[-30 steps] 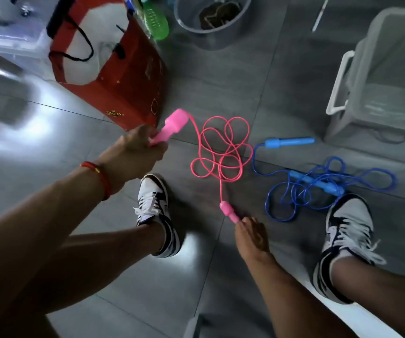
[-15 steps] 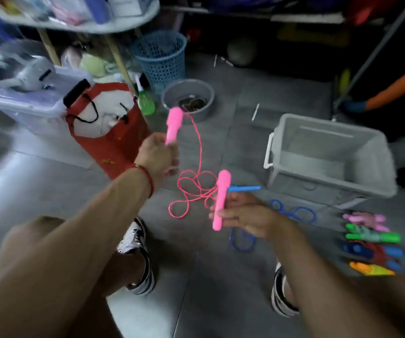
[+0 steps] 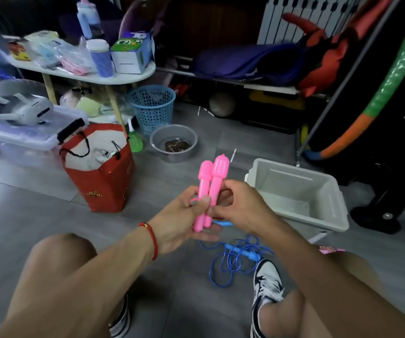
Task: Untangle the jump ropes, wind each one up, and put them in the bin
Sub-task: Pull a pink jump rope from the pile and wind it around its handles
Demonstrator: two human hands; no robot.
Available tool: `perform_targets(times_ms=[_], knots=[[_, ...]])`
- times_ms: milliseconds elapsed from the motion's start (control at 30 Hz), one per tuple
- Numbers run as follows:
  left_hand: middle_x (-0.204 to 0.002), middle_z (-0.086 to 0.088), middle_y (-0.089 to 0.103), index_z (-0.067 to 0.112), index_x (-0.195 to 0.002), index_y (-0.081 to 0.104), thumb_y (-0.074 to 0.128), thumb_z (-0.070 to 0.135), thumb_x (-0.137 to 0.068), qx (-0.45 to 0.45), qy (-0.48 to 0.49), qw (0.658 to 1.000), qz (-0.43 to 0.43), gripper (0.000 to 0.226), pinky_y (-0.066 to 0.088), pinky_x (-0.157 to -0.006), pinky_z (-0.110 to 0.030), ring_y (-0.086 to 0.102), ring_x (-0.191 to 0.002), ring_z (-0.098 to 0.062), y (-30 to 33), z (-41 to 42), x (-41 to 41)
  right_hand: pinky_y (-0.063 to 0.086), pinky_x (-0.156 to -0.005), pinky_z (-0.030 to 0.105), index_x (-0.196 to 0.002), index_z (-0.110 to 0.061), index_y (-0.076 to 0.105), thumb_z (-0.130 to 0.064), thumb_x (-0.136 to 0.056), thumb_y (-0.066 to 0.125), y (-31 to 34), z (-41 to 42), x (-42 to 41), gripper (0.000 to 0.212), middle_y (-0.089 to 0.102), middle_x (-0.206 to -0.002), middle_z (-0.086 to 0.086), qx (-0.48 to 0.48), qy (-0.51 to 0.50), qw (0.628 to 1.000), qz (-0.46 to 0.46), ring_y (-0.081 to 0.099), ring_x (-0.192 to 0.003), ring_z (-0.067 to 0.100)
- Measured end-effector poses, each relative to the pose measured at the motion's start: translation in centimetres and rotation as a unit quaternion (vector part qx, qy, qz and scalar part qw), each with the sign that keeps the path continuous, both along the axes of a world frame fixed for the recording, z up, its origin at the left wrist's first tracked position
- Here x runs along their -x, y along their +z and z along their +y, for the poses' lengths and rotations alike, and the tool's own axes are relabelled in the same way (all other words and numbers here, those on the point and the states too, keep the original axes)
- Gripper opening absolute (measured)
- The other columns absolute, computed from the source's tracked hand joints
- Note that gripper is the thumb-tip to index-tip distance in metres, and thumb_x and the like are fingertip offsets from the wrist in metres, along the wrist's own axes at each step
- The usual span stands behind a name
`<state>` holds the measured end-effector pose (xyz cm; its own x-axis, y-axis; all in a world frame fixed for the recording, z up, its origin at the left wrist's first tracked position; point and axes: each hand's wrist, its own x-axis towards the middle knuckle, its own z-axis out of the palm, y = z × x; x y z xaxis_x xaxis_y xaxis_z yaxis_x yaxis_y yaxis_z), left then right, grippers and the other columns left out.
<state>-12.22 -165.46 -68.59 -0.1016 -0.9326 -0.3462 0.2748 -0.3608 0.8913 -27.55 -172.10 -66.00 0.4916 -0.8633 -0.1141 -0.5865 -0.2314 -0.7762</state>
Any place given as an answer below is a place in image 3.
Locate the white oval side table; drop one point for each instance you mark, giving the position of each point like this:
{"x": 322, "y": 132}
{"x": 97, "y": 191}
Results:
{"x": 125, "y": 76}

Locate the multicoloured hula hoop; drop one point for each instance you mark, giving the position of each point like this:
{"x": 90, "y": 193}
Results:
{"x": 382, "y": 102}

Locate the yellow flat board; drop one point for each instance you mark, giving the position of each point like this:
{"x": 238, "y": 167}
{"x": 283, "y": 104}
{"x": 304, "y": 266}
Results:
{"x": 276, "y": 100}

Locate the black rectangular pad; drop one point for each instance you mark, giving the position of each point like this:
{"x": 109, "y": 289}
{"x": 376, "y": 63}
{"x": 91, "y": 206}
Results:
{"x": 70, "y": 131}

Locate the blue cup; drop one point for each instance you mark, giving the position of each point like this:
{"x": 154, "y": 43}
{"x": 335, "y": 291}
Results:
{"x": 102, "y": 61}

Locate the grey plastic basin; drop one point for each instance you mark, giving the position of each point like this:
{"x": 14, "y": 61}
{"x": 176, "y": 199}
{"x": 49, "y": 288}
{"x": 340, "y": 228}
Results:
{"x": 160, "y": 144}

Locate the person's leg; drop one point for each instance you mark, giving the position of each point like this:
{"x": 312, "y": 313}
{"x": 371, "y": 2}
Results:
{"x": 54, "y": 264}
{"x": 287, "y": 313}

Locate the grey plastic storage bin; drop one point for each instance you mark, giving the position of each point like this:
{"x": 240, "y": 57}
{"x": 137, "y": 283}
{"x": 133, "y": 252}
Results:
{"x": 304, "y": 186}

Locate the white bottle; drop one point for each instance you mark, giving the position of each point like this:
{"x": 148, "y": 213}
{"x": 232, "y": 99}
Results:
{"x": 86, "y": 17}

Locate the pink packet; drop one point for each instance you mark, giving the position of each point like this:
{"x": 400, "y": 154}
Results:
{"x": 72, "y": 66}

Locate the person's left shoe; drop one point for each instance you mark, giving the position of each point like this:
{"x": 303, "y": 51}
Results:
{"x": 121, "y": 323}

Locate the clear plastic storage bin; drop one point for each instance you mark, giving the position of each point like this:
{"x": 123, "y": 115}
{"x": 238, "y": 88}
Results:
{"x": 23, "y": 147}

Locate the person's right hand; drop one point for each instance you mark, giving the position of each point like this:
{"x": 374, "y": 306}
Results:
{"x": 244, "y": 211}

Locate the blue folded mat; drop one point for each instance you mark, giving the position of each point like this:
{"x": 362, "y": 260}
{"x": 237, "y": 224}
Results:
{"x": 237, "y": 61}

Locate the blue mesh wastebasket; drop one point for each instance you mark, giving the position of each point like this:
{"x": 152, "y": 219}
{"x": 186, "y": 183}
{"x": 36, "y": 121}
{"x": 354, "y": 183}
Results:
{"x": 151, "y": 109}

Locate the person's left leg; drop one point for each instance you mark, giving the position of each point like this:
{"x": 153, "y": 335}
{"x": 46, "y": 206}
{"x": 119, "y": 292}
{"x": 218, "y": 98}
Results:
{"x": 54, "y": 264}

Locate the clear plastic bag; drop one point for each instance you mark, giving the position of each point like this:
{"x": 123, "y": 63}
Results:
{"x": 86, "y": 105}

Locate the person's right shoe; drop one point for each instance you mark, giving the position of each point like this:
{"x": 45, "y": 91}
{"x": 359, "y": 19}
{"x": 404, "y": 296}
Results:
{"x": 266, "y": 281}

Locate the white radiator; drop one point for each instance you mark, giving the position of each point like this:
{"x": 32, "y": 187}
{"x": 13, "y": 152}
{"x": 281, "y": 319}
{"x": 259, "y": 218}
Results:
{"x": 301, "y": 17}

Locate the person's left forearm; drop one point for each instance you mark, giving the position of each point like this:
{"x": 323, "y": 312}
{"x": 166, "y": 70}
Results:
{"x": 75, "y": 292}

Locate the orange red fabric bag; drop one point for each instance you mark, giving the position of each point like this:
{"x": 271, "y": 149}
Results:
{"x": 329, "y": 56}

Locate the red snack packet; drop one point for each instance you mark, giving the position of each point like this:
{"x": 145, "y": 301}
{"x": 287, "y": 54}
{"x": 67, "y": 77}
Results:
{"x": 18, "y": 50}

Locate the red paper bag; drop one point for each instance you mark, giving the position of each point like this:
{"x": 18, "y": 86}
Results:
{"x": 107, "y": 186}

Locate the brown ball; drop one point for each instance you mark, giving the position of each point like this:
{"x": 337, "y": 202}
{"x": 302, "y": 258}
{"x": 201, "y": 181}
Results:
{"x": 222, "y": 104}

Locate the grey balance dome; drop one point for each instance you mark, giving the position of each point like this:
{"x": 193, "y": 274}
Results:
{"x": 5, "y": 87}

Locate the black weight machine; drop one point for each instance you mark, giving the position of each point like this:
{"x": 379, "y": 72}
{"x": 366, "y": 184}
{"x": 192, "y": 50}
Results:
{"x": 399, "y": 190}

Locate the person's right forearm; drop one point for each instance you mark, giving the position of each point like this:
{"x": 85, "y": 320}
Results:
{"x": 346, "y": 288}

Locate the person's left hand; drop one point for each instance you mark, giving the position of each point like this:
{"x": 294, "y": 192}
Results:
{"x": 178, "y": 225}

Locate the person's right leg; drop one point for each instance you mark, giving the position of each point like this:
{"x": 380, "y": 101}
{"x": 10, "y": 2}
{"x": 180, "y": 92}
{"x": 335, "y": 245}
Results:
{"x": 287, "y": 313}

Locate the green spray bottle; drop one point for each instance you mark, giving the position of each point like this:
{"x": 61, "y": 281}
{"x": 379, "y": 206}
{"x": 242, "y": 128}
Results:
{"x": 135, "y": 141}

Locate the person's shoe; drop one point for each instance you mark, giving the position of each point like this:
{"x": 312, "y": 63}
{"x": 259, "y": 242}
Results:
{"x": 121, "y": 323}
{"x": 266, "y": 281}

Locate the white VR headset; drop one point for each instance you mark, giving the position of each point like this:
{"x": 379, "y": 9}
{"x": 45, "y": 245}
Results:
{"x": 30, "y": 110}

